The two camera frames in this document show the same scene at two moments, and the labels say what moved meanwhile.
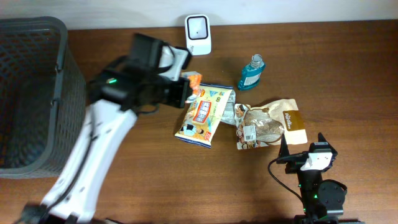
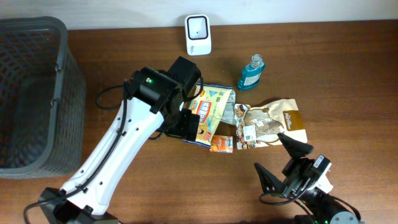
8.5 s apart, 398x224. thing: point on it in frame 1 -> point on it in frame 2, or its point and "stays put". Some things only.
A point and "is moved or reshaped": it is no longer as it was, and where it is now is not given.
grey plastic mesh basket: [43, 97] stays put
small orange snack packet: [195, 79] is moved or reshaped
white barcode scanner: [198, 34] stays put
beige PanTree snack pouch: [265, 124] stays put
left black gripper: [180, 99] -> [188, 128]
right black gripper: [293, 163] -> [292, 169]
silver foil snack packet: [229, 116] stays put
